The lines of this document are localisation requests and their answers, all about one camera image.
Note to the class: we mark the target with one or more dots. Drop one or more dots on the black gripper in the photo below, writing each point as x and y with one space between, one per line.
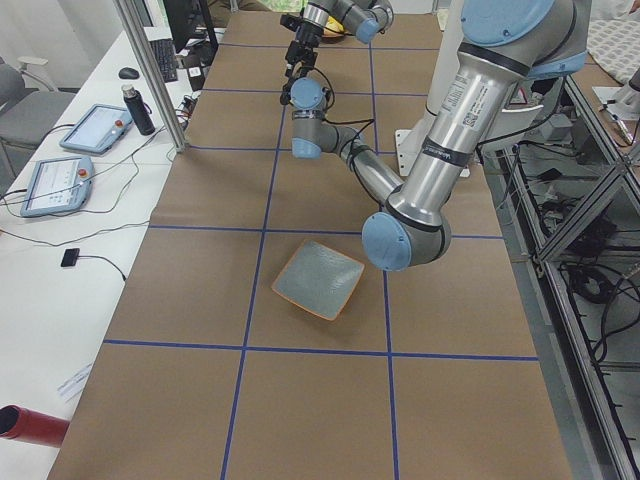
286 94
305 36

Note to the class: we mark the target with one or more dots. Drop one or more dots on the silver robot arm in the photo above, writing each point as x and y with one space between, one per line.
362 19
493 44

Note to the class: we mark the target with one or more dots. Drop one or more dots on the wooden fruit basket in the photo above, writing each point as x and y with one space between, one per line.
333 32

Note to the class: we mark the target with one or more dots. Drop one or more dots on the grey square plate orange rim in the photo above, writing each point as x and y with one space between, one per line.
318 279

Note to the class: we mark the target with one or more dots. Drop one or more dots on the black monitor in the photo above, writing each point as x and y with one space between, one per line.
190 19

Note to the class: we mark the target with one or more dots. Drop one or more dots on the black keyboard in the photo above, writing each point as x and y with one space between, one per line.
164 54

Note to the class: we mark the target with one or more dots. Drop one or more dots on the black water bottle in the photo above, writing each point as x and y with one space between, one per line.
138 110

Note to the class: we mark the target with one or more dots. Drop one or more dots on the black computer mouse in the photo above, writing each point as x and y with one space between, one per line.
128 73

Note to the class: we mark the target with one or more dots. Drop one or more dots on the upper teach pendant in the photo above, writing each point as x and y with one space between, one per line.
97 130

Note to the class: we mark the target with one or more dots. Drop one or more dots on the teach pendant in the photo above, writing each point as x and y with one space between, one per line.
60 185
97 130

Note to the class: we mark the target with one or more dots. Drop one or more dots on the lower teach pendant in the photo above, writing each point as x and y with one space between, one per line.
60 185

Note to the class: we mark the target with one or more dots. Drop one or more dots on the grey office chair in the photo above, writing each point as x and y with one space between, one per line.
30 108

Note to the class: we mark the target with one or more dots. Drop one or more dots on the small black box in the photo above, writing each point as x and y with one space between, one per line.
70 257

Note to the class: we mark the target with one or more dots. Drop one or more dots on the white paper sheet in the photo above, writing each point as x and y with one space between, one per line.
75 384

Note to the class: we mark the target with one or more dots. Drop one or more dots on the red cylinder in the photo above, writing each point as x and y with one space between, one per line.
28 426

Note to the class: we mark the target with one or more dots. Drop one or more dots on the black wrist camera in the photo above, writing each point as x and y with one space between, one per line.
290 22

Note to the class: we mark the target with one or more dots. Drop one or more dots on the aluminium frame post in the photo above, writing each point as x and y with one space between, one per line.
139 42

